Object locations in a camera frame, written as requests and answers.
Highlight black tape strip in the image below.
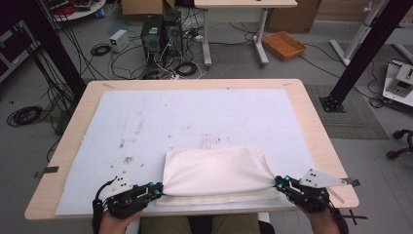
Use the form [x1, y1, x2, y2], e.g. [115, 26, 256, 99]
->
[33, 166, 60, 179]
[340, 177, 361, 188]

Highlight grey floor mat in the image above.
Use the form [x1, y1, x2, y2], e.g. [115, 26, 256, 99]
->
[304, 84, 390, 141]

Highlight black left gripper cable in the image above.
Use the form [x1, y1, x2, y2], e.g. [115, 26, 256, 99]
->
[91, 177, 117, 234]

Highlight black metal frame post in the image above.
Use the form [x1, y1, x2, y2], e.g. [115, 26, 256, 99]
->
[12, 0, 88, 100]
[319, 0, 413, 114]

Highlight black equipment rack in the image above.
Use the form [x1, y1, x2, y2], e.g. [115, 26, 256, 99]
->
[0, 19, 42, 84]

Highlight black office chair base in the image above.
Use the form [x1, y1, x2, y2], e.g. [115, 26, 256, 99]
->
[385, 128, 413, 161]

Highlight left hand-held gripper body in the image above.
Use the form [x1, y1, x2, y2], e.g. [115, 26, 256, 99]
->
[98, 171, 154, 219]

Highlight cardboard box with open flap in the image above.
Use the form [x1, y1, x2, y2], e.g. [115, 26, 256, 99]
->
[121, 0, 176, 18]

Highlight black tape cross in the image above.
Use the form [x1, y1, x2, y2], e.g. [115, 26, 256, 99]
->
[344, 209, 370, 226]

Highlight orange woven basket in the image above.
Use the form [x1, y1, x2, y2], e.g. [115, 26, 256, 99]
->
[260, 30, 308, 62]

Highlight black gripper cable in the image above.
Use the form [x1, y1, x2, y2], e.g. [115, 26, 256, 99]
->
[91, 177, 117, 234]
[328, 206, 351, 234]

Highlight person's left hand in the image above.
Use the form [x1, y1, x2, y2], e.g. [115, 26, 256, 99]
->
[98, 211, 142, 234]

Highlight white table leg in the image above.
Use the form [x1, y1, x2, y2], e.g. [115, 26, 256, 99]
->
[128, 217, 141, 234]

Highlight large black cable coil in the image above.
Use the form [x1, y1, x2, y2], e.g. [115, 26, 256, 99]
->
[6, 104, 44, 128]

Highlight large closed cardboard box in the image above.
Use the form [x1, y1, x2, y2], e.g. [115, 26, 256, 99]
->
[265, 0, 323, 34]

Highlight white machine on base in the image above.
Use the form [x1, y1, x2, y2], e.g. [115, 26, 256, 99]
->
[382, 58, 413, 108]

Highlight black computer tower green label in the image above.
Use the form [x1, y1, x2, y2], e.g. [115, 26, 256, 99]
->
[139, 16, 166, 64]

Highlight round white table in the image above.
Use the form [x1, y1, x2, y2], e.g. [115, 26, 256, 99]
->
[48, 0, 107, 23]

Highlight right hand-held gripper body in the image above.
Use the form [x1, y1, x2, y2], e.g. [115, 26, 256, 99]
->
[286, 168, 348, 215]

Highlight white power supply box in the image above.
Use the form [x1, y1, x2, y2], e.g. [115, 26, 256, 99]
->
[108, 28, 131, 54]

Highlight pale blue table mat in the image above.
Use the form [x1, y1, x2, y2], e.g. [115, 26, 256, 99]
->
[55, 88, 315, 217]

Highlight white-legged wooden desk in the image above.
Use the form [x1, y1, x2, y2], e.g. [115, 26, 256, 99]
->
[193, 0, 299, 68]

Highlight person's right hand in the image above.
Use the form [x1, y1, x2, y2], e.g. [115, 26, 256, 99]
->
[296, 206, 341, 234]

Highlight thick black cable coil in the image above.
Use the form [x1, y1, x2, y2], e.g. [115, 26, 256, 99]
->
[174, 60, 200, 78]

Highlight white tank top black trim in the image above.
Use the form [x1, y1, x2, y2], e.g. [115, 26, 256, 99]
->
[156, 145, 282, 207]

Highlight person's khaki trousers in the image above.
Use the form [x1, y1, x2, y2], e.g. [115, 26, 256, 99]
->
[139, 214, 261, 234]

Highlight black computer tower with fan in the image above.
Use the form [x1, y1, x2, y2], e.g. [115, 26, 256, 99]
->
[163, 11, 185, 59]

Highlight white metal stand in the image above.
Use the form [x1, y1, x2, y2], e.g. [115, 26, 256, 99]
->
[328, 0, 391, 67]

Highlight small black cable coil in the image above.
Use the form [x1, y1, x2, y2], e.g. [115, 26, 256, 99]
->
[90, 42, 113, 58]

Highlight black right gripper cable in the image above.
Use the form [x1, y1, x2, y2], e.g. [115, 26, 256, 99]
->
[328, 206, 351, 234]

